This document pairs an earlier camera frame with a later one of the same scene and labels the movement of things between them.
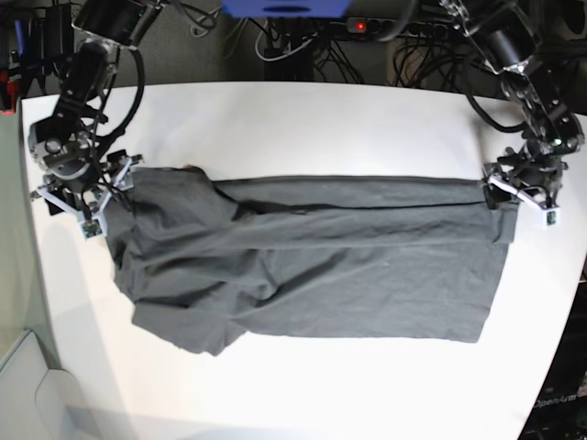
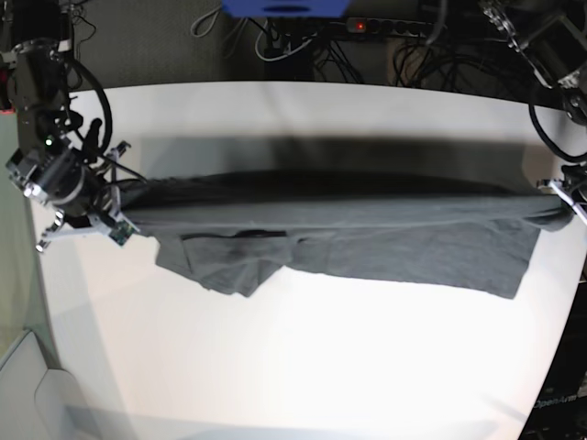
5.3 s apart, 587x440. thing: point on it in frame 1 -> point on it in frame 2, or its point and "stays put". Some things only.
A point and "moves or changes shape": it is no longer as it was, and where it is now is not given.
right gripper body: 542,173 -> 575,182
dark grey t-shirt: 204,261 moves or changes shape
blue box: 285,8 stays put
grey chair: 38,402 stays put
